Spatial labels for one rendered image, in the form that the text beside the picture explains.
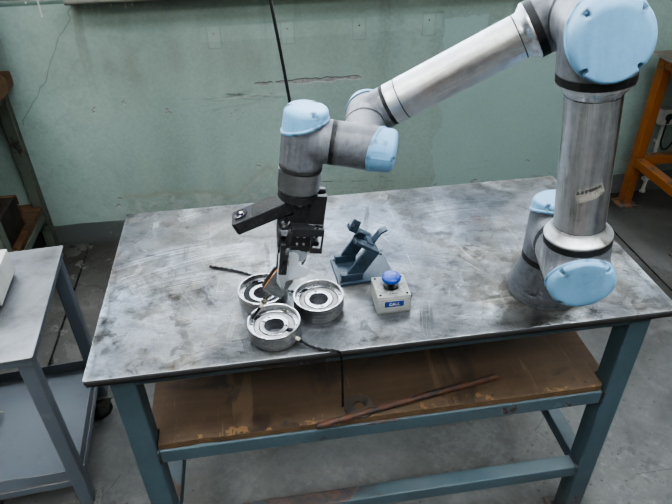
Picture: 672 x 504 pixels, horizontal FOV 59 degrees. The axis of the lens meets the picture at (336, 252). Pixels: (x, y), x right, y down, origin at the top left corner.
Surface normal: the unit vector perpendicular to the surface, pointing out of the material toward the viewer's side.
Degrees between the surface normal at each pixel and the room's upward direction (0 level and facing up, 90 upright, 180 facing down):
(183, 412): 0
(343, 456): 0
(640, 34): 83
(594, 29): 82
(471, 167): 90
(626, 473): 0
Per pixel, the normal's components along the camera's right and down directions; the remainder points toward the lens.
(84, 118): 0.15, 0.57
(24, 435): -0.02, -0.82
